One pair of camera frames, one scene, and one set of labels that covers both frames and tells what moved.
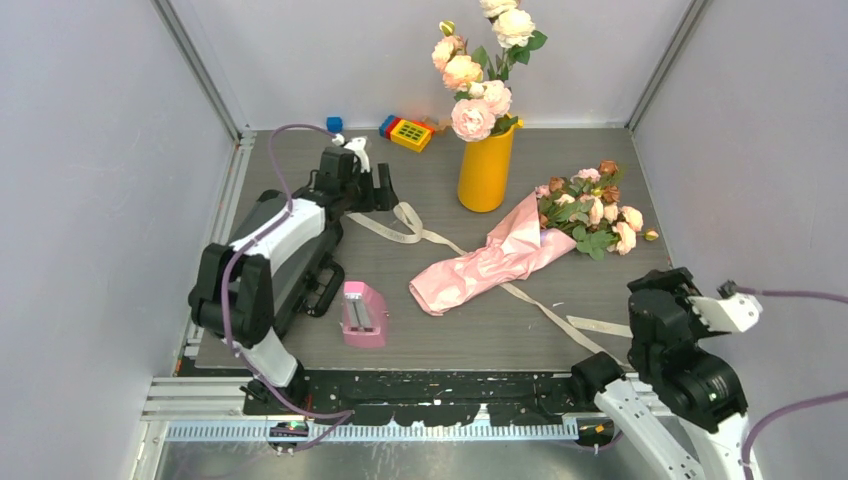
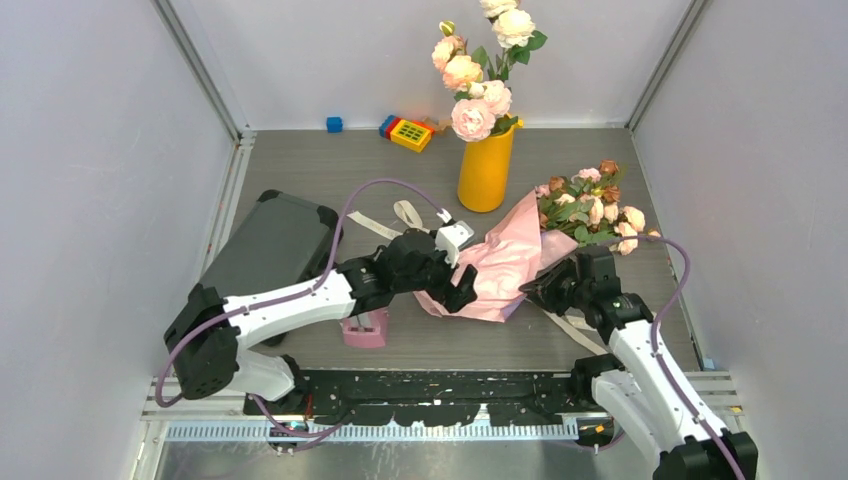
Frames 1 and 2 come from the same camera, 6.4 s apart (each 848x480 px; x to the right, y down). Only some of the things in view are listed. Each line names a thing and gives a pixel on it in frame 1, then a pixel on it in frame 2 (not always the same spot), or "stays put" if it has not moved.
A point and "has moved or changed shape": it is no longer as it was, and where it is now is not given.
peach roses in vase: x=484 y=91 stays put
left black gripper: x=381 y=198 → x=455 y=296
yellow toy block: x=406 y=133 stays put
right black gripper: x=682 y=286 → x=542 y=290
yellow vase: x=485 y=169 stays put
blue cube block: x=334 y=124 stays put
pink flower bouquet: x=583 y=211 has moved or changed shape
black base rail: x=407 y=398 stays put
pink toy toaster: x=364 y=320 stays put
